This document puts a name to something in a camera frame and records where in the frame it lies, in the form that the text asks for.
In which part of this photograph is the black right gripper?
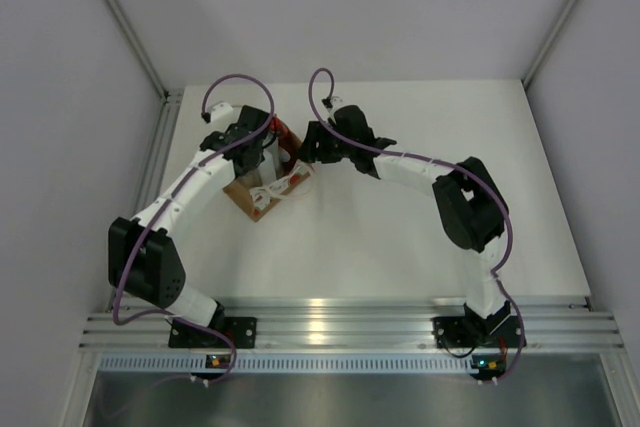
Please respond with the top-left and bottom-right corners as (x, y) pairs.
(297, 122), (356, 165)

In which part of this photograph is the red cap dish soap bottle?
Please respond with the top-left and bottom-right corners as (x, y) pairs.
(270, 117), (301, 155)

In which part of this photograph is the clear bottle dark cap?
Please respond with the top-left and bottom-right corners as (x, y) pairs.
(237, 169), (263, 190)

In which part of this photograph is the white bottle dark cap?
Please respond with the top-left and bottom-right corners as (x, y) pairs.
(258, 147), (280, 185)

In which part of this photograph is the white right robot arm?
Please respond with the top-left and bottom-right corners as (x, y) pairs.
(298, 96), (512, 344)

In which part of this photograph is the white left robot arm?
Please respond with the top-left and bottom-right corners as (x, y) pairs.
(108, 106), (274, 347)

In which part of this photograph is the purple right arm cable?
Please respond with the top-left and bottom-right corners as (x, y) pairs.
(308, 67), (527, 387)

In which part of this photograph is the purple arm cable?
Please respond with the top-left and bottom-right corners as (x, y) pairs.
(110, 74), (277, 388)
(308, 67), (527, 387)

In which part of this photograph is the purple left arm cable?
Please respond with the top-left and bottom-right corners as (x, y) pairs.
(110, 74), (277, 388)

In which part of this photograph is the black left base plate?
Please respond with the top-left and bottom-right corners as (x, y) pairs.
(168, 315), (258, 350)

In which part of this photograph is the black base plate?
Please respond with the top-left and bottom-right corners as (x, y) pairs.
(168, 315), (258, 350)
(432, 316), (522, 350)

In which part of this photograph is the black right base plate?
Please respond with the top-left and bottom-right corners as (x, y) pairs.
(432, 316), (522, 350)

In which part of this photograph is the white slotted cable duct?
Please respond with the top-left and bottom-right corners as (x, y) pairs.
(99, 353), (499, 374)

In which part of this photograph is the aluminium mounting rail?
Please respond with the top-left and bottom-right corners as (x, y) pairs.
(79, 297), (624, 353)

